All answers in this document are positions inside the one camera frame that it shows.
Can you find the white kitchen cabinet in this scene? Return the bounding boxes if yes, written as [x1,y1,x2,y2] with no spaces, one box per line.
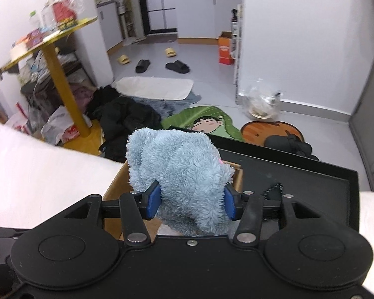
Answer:
[174,0,242,43]

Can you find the green leaf cartoon rug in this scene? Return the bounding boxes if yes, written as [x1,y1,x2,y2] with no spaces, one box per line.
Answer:
[161,106,245,142]

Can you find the orange round rug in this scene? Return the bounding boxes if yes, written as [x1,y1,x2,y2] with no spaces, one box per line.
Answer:
[240,121,305,146]

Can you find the round yellow table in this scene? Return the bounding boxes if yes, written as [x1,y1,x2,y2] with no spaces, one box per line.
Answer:
[0,17,98,137]

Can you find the yellow slipper near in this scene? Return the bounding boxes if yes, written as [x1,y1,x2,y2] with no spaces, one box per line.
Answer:
[117,55,130,65]

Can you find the black slipper left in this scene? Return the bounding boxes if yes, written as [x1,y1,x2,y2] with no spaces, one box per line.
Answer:
[135,60,151,74]

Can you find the orange cardboard box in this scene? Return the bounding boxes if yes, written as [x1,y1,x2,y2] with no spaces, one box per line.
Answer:
[217,32,234,65]

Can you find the fluffy blue-grey plush cloth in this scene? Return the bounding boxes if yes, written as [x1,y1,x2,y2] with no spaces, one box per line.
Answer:
[126,128,234,235]

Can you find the yellow slipper far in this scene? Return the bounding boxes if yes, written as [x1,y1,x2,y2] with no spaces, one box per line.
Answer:
[165,47,177,58]

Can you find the red box on table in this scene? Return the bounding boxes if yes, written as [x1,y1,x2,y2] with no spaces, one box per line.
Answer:
[52,0,77,30]

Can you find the white floor mat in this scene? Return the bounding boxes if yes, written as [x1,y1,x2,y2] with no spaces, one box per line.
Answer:
[113,76,194,101]

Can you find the black shoes on rug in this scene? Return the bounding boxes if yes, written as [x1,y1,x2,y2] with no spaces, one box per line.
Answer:
[264,134,319,161]

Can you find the yellow slipper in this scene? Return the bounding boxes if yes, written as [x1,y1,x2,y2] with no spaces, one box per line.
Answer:
[117,55,130,65]
[165,47,177,58]

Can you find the clear plastic bag with bowl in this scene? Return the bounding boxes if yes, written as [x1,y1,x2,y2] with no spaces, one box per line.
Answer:
[242,78,282,121]

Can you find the white plastic bag on floor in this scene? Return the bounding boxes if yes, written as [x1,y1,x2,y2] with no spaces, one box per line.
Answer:
[40,106,80,145]

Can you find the pile of black clothes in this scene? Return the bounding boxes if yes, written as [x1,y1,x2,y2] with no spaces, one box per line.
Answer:
[86,86,161,163]

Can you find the black slipper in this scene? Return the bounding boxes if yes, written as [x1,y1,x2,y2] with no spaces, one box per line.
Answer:
[135,60,151,74]
[165,60,190,74]

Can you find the black slipper right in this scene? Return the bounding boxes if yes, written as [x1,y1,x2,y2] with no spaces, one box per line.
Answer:
[165,60,190,74]

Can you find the black tray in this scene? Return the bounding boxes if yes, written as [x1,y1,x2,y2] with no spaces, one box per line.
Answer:
[169,125,361,234]

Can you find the brown cardboard box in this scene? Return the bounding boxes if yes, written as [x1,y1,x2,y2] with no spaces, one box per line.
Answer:
[102,160,245,241]

